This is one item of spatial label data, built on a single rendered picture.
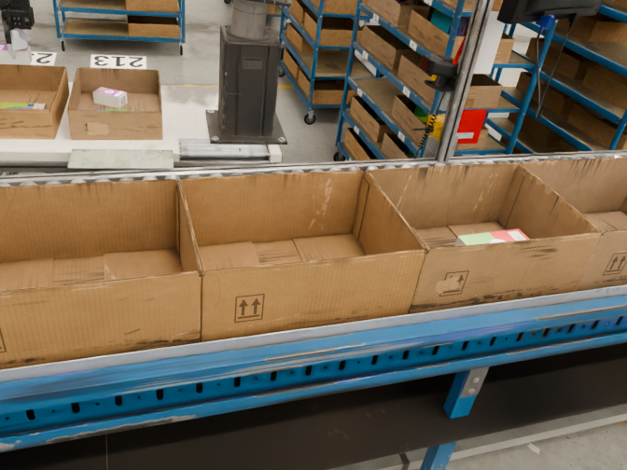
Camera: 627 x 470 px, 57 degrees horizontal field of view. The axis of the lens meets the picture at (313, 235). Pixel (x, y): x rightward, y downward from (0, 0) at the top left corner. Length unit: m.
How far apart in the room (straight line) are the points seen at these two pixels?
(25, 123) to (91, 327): 1.13
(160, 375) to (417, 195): 0.70
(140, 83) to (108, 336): 1.46
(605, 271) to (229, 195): 0.79
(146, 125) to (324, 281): 1.11
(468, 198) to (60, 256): 0.90
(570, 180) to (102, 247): 1.11
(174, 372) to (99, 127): 1.16
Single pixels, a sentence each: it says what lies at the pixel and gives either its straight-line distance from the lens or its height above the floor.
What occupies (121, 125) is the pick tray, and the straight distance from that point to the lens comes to 1.95.
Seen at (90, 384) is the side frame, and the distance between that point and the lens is 0.95.
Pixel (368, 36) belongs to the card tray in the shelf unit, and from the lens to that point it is 3.20.
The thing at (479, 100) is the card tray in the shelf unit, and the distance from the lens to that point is 2.64.
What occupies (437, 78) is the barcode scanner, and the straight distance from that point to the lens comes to 1.98.
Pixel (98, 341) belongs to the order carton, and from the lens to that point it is 0.97.
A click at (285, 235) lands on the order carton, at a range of 1.26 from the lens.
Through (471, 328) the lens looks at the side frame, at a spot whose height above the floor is 0.91.
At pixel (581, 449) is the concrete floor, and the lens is 2.31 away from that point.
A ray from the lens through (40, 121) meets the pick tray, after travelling 1.97.
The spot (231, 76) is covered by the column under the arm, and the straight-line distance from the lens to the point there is 1.91.
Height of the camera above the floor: 1.61
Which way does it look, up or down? 34 degrees down
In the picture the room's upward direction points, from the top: 8 degrees clockwise
